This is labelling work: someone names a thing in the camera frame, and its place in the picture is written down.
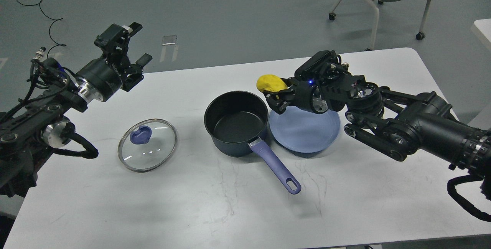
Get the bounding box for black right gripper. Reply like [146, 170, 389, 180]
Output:
[263, 77, 329, 115]

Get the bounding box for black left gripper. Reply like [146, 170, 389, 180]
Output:
[76, 22, 153, 102]

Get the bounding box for silver floor socket plate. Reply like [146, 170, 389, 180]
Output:
[161, 35, 177, 46]

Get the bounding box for white side table corner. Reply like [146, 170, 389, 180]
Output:
[471, 18, 491, 51]

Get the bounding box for dark blue saucepan purple handle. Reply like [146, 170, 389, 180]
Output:
[204, 91, 302, 195]

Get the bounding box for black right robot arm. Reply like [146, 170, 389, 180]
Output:
[256, 50, 491, 222]

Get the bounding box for yellow potato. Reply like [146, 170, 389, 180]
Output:
[256, 74, 280, 93]

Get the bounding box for black floor cable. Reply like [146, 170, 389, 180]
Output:
[0, 0, 79, 48]

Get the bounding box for glass lid purple knob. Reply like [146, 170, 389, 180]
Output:
[117, 119, 178, 173]

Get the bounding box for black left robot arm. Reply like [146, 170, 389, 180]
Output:
[0, 22, 152, 197]

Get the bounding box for blue round plate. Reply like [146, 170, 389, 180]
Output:
[269, 106, 340, 153]

